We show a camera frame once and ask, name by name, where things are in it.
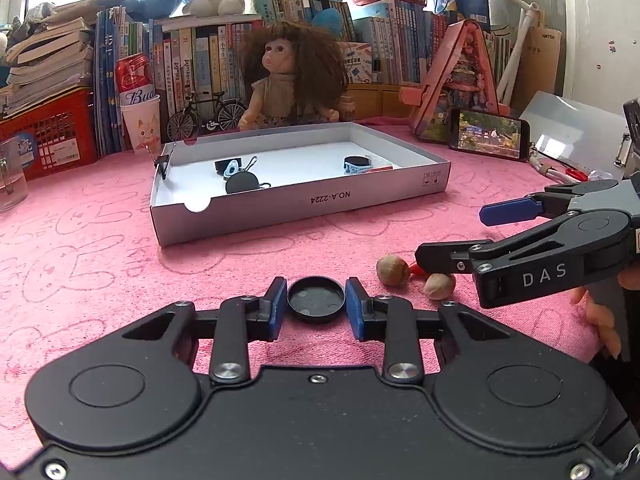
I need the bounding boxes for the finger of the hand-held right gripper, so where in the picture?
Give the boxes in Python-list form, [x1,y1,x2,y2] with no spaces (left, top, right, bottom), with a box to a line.
[415,209,630,274]
[479,180,626,226]

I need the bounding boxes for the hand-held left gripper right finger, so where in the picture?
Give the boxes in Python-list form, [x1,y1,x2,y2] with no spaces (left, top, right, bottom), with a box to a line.
[345,277,506,386]

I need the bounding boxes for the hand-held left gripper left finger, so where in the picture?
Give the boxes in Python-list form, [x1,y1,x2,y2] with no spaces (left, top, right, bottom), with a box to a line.
[122,276,289,386]

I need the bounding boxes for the brown nut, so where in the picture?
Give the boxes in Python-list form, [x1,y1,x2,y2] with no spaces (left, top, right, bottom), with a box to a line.
[424,273,457,301]
[376,255,411,287]

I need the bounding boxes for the black round lid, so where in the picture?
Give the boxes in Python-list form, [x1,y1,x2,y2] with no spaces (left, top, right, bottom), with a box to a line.
[287,276,347,325]

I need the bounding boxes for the white cardboard box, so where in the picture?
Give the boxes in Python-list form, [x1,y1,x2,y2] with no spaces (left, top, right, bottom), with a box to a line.
[149,120,451,247]

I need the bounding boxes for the black round disc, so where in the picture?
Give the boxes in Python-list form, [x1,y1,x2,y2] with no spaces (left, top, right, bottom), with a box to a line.
[225,172,273,196]

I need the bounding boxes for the person's right hand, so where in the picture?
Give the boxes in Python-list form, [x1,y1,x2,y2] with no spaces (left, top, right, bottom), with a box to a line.
[571,285,623,359]

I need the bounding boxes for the black smartphone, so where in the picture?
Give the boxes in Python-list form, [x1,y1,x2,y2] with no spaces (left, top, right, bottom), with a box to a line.
[447,107,532,162]

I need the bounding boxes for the translucent plastic sheet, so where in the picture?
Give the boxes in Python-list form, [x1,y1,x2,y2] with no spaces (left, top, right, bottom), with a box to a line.
[520,91,633,181]

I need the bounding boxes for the pink toy stand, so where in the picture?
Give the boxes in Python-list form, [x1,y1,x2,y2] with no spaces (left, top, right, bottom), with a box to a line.
[400,20,511,142]

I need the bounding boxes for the white plastic pipe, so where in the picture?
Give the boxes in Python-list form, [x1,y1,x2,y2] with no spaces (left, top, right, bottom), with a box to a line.
[495,0,543,106]

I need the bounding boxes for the wooden drawer box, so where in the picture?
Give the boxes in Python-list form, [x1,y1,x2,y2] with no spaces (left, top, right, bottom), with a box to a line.
[345,82,416,128]

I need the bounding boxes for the small black binder clip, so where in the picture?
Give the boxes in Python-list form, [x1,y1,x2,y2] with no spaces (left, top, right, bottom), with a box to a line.
[145,144,173,181]

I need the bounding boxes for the pink printed cloth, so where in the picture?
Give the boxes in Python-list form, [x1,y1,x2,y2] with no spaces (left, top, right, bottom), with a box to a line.
[0,115,640,456]

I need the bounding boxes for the black miniature bicycle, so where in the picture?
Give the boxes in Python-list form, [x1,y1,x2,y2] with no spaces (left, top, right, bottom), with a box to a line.
[166,91,248,142]

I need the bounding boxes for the white paper cup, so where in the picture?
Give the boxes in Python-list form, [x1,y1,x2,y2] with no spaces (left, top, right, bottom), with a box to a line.
[120,94,163,157]

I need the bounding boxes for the curly haired doll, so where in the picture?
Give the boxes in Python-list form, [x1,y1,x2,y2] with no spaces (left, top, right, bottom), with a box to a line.
[237,22,351,131]

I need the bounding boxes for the row of upright books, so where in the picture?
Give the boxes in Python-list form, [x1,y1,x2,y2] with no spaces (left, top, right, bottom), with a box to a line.
[92,0,451,158]

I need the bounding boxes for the red drink can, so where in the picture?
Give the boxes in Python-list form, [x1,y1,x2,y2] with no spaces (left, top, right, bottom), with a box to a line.
[115,52,156,107]

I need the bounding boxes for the large red plastic basket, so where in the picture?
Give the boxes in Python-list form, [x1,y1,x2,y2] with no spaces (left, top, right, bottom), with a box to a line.
[0,87,98,181]

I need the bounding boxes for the clear glass mug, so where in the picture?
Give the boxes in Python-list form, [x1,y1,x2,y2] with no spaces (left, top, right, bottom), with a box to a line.
[0,137,29,212]

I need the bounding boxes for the stack of worn books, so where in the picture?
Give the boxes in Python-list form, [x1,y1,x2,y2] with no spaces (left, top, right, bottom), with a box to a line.
[0,0,96,116]

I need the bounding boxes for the grey crumpled cloth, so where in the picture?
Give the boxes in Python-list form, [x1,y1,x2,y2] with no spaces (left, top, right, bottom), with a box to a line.
[10,2,56,36]

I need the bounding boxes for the red and white cables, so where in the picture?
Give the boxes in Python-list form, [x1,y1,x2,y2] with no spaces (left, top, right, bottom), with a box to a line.
[527,147,591,183]

